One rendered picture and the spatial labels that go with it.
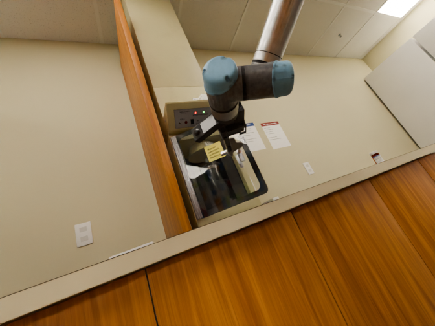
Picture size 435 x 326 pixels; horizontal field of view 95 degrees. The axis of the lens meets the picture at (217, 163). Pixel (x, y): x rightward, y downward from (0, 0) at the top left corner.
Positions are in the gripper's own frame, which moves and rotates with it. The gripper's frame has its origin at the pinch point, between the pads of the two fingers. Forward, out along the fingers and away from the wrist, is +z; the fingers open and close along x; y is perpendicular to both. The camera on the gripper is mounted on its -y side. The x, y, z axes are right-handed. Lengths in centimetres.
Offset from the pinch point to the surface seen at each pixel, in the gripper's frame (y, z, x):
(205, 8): 34, 50, 144
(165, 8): 1, 26, 124
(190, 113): -8.2, 12.5, 25.9
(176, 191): -23.1, 3.5, -9.8
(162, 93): -18, 16, 46
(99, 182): -73, 37, 22
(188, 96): -6.1, 22.3, 43.8
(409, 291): 37, 14, -67
